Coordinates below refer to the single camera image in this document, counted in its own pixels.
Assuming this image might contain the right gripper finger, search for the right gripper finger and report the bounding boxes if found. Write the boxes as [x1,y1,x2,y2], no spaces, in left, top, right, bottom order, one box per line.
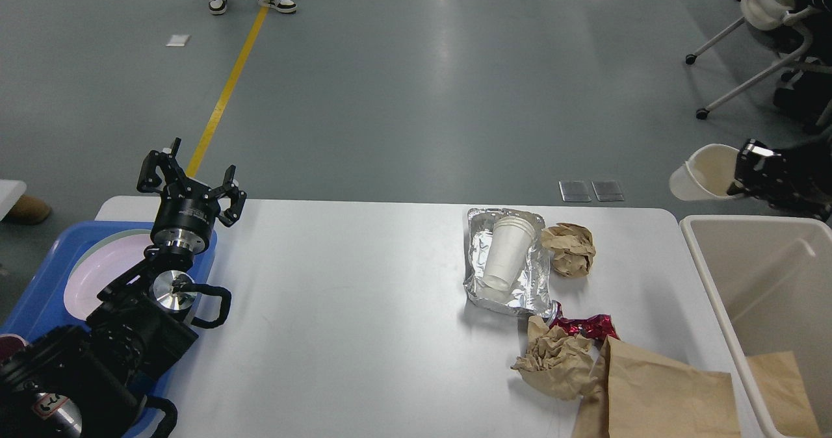
[726,139,787,201]

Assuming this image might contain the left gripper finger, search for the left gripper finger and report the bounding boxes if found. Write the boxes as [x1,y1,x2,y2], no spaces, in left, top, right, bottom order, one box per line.
[136,138,189,198]
[205,165,247,227]

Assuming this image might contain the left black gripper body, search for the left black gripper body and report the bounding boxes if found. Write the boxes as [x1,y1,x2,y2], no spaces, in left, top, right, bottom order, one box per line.
[151,196,220,254]

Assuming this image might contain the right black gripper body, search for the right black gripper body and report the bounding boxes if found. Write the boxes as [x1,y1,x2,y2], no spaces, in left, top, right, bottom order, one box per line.
[777,141,831,221]

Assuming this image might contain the white paper cup front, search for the white paper cup front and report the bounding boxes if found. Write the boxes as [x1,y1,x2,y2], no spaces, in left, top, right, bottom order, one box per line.
[668,143,741,201]

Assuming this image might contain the pink plate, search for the pink plate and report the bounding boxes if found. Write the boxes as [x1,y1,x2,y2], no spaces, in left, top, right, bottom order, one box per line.
[63,237,151,321]

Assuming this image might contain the brown paper bag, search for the brown paper bag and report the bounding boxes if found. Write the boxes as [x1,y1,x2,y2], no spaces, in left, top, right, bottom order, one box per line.
[746,350,822,437]

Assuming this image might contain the pink mug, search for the pink mug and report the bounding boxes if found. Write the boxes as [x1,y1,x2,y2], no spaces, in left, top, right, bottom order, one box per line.
[0,333,29,362]

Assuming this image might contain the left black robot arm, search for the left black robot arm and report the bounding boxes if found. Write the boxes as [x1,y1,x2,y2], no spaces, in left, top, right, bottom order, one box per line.
[1,138,247,437]

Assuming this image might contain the beige plastic bin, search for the beige plastic bin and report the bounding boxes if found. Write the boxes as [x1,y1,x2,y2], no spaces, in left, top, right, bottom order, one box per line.
[680,215,831,437]

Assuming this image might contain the person with tan boot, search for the person with tan boot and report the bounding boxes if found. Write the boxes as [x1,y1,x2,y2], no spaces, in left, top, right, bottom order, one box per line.
[2,195,53,225]

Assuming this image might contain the right metal floor plate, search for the right metal floor plate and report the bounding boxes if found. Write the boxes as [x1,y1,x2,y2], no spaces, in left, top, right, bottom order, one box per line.
[591,180,626,202]

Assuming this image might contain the metal floor plate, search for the metal floor plate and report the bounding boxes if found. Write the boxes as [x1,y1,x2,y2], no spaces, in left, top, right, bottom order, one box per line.
[591,180,626,202]
[558,181,592,202]

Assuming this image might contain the white side table corner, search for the white side table corner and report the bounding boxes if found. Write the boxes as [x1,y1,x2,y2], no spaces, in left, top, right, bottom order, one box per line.
[0,179,27,220]

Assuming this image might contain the office chair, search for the office chair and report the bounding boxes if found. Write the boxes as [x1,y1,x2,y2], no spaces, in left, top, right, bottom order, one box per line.
[684,0,830,120]

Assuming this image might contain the blue plastic tray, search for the blue plastic tray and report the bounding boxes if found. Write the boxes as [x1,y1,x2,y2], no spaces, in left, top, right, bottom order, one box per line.
[2,221,217,437]

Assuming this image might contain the left metal floor plate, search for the left metal floor plate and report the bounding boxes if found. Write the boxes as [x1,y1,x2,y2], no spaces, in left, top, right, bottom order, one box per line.
[558,181,592,202]

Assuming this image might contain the person in dark clothes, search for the person in dark clothes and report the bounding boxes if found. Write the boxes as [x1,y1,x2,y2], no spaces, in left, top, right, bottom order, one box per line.
[773,0,831,134]

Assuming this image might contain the crumpled brown paper ball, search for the crumpled brown paper ball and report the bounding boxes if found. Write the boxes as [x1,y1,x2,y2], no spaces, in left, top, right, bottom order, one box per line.
[540,222,595,278]

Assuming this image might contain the red foil wrapper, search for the red foil wrapper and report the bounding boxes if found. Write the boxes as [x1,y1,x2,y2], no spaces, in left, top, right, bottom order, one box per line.
[546,302,621,341]

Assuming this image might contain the stacked white paper cups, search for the stacked white paper cups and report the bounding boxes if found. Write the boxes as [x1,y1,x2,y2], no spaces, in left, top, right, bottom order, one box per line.
[482,216,536,292]

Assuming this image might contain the flat brown paper sheet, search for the flat brown paper sheet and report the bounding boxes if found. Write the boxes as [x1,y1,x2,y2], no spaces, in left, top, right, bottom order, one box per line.
[571,337,741,437]

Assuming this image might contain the aluminium foil tray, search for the aluminium foil tray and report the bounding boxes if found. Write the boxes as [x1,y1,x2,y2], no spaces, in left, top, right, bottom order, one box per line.
[463,207,555,318]

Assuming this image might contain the crumpled brown paper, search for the crumpled brown paper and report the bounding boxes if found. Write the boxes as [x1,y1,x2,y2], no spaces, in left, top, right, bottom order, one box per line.
[511,315,597,402]

